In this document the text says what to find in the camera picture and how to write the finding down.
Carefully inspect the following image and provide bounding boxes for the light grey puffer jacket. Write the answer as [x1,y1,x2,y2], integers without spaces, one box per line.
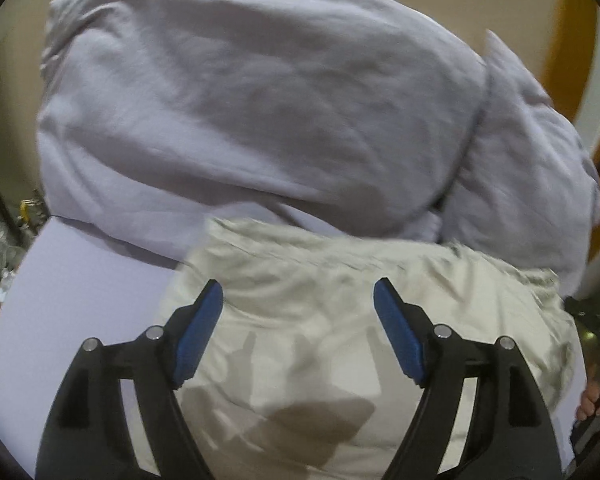
[154,219,585,479]

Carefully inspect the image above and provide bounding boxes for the person's right hand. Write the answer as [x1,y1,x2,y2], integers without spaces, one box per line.
[576,367,600,422]

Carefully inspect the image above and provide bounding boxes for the lavender bed sheet mattress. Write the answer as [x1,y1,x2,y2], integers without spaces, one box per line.
[0,216,589,480]

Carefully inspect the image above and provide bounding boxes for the right lavender pillow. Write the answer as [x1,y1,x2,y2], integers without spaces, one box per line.
[441,32,600,296]

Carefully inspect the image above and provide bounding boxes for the lavender pillow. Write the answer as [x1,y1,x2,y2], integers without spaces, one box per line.
[38,0,486,260]
[441,32,600,296]

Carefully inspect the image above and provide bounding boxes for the cluttered side table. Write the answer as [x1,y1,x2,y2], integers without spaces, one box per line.
[0,190,50,307]

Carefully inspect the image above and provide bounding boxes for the left lavender pillow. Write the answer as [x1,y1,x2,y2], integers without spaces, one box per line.
[38,0,486,260]

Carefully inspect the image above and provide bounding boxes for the wooden door frame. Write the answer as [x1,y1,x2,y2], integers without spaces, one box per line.
[540,0,600,162]

